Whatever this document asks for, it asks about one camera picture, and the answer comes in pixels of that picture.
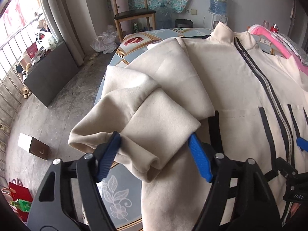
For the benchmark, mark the white water dispenser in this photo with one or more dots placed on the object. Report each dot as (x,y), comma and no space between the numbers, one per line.
(211,20)

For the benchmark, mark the dark grey low cabinet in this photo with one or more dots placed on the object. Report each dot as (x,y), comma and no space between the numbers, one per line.
(48,77)

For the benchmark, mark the empty clear water jug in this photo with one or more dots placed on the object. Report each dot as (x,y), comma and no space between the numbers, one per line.
(164,16)

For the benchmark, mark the green box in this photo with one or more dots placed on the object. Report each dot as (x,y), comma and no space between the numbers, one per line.
(22,205)

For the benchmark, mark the black rice cooker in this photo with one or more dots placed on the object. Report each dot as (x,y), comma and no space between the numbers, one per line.
(183,23)

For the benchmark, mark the brown and white box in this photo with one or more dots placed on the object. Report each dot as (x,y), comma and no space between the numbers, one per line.
(33,146)

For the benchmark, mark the red paper bag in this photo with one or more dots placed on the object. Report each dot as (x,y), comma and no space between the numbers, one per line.
(16,191)

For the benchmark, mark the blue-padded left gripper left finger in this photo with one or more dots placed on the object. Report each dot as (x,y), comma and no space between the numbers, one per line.
(53,207)

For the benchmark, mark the grey sequin cushion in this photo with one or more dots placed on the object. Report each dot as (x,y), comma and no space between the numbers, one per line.
(296,45)

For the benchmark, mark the pink floral blanket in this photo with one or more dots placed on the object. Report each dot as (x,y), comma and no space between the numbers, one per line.
(282,44)

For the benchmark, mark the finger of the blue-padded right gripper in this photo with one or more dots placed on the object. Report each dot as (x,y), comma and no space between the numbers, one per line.
(302,144)

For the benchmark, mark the patterned grey table cover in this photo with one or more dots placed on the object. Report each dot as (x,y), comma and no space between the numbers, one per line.
(201,124)

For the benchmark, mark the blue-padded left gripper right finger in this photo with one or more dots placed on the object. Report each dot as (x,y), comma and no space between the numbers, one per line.
(239,197)

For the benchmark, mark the red bottle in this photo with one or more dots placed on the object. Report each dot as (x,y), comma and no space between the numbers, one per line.
(274,28)

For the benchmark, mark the wooden chair black seat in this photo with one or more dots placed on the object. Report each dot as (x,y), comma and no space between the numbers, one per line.
(145,12)

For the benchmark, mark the cream zip jacket black trim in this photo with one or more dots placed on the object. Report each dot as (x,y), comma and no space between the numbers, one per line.
(225,89)

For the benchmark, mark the beige curtain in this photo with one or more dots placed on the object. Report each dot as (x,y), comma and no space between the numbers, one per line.
(77,23)

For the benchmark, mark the white plastic bag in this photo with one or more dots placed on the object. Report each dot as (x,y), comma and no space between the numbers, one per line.
(106,42)

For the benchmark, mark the blue water jug on dispenser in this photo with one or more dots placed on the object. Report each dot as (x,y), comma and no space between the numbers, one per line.
(218,7)

